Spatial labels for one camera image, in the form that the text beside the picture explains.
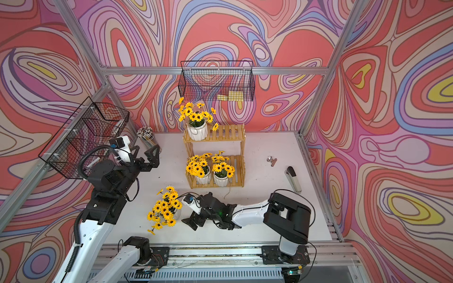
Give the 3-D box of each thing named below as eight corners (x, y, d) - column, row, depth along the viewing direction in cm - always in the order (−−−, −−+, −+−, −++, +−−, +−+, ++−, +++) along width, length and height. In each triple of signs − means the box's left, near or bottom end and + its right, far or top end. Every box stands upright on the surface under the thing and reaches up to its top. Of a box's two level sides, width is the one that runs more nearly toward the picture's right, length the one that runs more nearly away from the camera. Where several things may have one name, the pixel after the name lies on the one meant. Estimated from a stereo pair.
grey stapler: (296, 194, 93) (299, 189, 89) (284, 171, 103) (286, 166, 99) (301, 192, 94) (304, 188, 90) (288, 170, 103) (291, 165, 99)
